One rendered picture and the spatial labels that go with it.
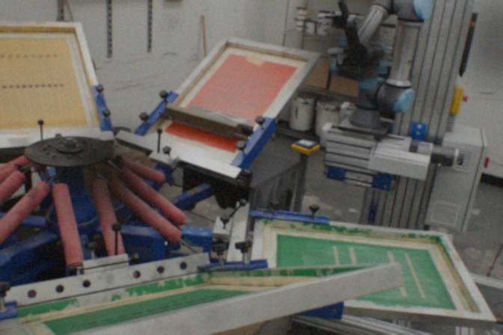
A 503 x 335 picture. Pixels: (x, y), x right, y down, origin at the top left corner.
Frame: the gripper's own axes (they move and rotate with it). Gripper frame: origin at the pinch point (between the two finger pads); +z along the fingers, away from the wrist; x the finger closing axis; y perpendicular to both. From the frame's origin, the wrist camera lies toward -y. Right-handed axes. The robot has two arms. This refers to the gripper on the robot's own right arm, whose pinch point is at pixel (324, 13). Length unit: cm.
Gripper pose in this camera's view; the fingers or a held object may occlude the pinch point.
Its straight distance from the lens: 357.3
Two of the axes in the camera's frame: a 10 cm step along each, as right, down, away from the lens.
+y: 0.1, 8.8, 4.7
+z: -7.0, -3.3, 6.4
